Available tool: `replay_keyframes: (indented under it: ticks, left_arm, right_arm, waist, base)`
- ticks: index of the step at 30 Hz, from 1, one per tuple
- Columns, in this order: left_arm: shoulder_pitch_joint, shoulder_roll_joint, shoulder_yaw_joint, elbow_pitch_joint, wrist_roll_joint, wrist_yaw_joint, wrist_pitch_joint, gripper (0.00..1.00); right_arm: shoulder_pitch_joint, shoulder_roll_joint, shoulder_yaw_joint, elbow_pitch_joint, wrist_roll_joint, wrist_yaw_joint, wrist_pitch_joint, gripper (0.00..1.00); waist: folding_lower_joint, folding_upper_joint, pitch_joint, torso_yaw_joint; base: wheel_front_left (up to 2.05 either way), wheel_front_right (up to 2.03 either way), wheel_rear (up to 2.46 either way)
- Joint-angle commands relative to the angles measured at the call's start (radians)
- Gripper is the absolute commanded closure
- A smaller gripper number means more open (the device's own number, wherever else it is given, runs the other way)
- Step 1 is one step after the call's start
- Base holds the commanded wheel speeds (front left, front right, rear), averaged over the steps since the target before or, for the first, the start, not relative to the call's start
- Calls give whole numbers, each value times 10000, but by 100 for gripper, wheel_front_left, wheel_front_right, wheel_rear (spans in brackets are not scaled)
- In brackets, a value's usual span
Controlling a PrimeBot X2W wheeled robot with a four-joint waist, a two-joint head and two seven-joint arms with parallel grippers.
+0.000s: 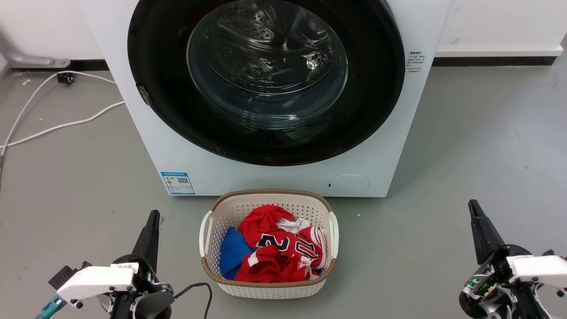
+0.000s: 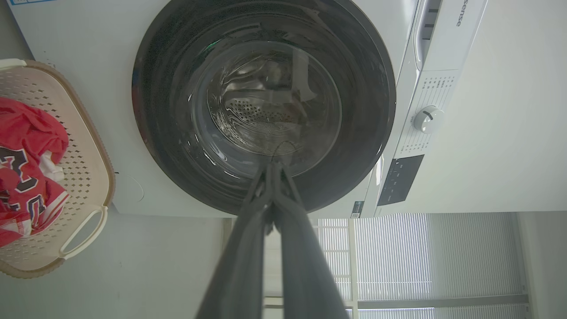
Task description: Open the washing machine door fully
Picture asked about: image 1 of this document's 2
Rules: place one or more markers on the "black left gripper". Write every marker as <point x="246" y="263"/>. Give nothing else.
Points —
<point x="148" y="303"/>

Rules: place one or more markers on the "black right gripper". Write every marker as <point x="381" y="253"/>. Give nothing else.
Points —
<point x="500" y="274"/>

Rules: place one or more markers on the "black round glass washer door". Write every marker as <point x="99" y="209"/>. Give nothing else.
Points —
<point x="159" y="88"/>

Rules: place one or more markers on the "white front-load washing machine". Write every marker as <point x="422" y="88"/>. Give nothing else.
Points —
<point x="283" y="179"/>

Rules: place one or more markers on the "blue white energy label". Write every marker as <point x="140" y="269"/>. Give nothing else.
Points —
<point x="177" y="183"/>

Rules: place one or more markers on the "blue garment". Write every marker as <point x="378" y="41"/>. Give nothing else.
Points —
<point x="232" y="252"/>

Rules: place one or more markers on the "teal connector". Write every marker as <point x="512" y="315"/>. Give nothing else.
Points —
<point x="49" y="308"/>

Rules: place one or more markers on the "red basketball jersey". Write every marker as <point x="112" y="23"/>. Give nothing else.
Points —
<point x="266" y="221"/>

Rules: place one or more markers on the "white plastic laundry basket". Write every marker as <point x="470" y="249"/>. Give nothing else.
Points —
<point x="266" y="290"/>

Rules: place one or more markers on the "round white filter cover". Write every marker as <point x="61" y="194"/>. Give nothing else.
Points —
<point x="350" y="184"/>

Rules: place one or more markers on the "small black text sticker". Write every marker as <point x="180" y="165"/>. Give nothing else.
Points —
<point x="416" y="64"/>

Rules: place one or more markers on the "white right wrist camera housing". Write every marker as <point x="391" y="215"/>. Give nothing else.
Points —
<point x="540" y="268"/>

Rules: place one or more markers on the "grey pipe with bracket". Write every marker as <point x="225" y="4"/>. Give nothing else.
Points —
<point x="33" y="60"/>

